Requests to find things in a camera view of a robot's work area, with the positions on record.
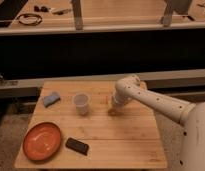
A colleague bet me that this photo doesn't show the translucent plastic cup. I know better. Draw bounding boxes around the translucent plastic cup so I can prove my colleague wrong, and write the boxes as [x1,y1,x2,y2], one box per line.
[73,93,89,115]

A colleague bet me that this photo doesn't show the black glasses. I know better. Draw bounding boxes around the black glasses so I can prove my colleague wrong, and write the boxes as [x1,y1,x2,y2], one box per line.
[34,5,49,12]

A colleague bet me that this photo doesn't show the white small tool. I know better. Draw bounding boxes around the white small tool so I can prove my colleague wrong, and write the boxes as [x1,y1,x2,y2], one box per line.
[51,8,72,15]

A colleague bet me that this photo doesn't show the orange pepper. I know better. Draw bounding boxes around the orange pepper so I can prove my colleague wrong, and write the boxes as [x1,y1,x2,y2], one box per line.
[108,108,117,115]

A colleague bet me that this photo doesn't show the right metal frame post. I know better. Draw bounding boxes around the right metal frame post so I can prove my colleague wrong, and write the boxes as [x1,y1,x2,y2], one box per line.
[159,0,194,28]

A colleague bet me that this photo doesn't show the orange plate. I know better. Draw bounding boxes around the orange plate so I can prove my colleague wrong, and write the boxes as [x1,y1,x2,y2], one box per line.
[22,122,62,161]

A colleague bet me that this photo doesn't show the metal frame post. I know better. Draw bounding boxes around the metal frame post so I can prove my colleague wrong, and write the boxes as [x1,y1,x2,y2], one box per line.
[71,0,83,30]
[159,0,194,28]

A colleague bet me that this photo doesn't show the black rectangular block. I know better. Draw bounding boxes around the black rectangular block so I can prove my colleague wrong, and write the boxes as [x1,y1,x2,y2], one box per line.
[65,138,89,155]

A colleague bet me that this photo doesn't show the coiled black cable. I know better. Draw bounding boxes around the coiled black cable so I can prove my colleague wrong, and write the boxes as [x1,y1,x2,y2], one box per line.
[16,13,43,27]

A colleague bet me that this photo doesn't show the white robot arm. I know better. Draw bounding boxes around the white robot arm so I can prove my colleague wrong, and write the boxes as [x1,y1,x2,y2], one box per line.
[112,75,205,171]

